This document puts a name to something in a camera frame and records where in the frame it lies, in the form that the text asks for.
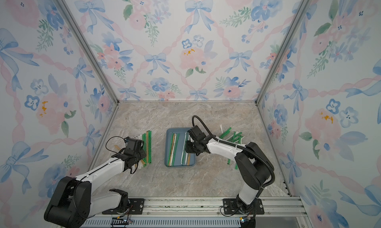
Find aluminium mounting rail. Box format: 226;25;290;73
74;197;312;228

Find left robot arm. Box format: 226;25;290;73
44;137;146;228

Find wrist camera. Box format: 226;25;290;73
188;125;204;140
124;137;134;145

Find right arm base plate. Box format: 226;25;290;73
221;198;265;216

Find blue plastic storage tray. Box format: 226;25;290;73
164;128;196;168

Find brown paper straw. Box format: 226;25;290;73
170;133;176;166
186;154;191;166

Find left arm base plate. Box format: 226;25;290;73
102;198;145;215

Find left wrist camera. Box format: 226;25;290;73
124;137;134;145

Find black corrugated cable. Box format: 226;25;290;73
191;114;276;228

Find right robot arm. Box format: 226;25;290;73
185;133;275;214

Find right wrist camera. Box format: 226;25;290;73
188;125;204;140

